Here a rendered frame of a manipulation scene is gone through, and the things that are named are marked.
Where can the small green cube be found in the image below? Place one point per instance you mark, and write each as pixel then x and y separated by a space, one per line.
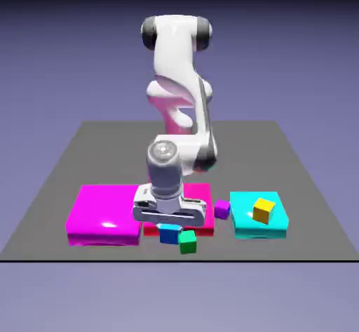
pixel 188 242

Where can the large magenta box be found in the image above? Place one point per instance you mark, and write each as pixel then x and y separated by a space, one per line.
pixel 103 211

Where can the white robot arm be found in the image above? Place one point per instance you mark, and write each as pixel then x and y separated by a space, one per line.
pixel 174 56

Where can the small purple cube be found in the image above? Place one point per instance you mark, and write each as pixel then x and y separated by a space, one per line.
pixel 222 210

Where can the small yellow cube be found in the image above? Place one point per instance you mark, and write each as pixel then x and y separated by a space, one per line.
pixel 263 210

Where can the large cyan box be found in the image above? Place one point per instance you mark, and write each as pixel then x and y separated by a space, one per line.
pixel 246 219

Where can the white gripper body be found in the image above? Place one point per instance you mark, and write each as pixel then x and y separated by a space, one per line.
pixel 168 216

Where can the small blue cube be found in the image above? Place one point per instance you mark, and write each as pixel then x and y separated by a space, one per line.
pixel 169 235

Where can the large red box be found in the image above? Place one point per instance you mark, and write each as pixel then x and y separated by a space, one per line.
pixel 200 191

